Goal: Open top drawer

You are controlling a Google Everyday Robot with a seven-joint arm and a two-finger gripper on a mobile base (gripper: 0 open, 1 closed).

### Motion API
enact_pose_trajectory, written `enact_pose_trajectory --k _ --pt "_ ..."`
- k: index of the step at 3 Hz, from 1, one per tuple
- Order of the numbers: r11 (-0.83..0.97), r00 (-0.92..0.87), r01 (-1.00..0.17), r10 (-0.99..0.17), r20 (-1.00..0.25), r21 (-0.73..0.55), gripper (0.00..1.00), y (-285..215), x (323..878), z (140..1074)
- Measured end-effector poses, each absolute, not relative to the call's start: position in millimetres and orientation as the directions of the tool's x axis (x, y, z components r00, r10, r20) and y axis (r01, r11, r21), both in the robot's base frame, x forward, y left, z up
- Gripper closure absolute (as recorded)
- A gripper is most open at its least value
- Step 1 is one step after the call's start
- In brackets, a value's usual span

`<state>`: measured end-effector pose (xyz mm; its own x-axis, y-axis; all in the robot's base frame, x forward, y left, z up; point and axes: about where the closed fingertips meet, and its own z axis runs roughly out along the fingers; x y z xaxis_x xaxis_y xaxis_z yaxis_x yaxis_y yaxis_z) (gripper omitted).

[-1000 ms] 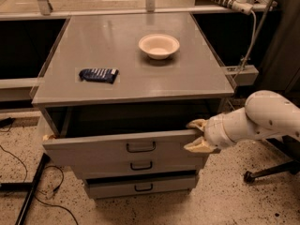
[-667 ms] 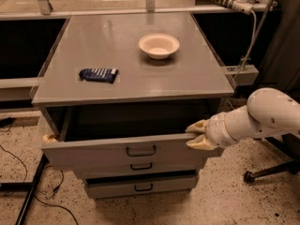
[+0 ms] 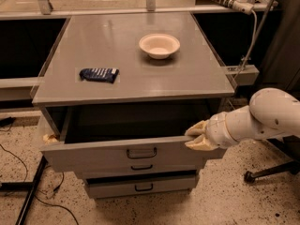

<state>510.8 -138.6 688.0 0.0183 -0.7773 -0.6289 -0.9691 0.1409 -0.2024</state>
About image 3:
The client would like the white paper bowl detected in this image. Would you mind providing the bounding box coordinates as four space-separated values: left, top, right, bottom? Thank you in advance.
139 34 180 60

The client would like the white power cable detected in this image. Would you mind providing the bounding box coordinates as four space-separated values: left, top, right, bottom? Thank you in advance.
232 10 259 80

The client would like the grey middle drawer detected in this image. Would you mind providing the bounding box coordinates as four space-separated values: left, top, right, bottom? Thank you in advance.
73 162 207 180

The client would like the grey bottom drawer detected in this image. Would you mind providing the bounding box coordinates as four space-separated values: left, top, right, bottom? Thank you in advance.
85 174 199 199

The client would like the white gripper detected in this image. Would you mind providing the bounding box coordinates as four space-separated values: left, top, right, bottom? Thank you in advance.
185 112 238 151

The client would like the black floor stand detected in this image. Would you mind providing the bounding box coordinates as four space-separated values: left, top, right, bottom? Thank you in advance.
0 157 47 225

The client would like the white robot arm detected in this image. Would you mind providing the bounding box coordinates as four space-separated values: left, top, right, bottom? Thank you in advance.
185 88 300 151

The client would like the black floor cable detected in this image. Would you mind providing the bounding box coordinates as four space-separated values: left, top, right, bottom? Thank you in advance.
0 122 80 225

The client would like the blue striped snack packet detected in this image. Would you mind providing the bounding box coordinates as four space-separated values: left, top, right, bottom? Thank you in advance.
79 67 119 83

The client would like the grey drawer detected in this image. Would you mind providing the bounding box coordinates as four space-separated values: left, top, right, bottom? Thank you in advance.
41 104 224 172
85 174 199 199
73 162 207 180

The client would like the grey top drawer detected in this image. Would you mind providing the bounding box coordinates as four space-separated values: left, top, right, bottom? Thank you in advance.
41 104 224 172

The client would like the white power strip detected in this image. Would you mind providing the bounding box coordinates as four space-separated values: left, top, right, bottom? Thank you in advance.
212 0 254 15

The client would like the grey drawer cabinet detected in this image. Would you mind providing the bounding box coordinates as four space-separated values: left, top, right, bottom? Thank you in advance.
33 12 234 187

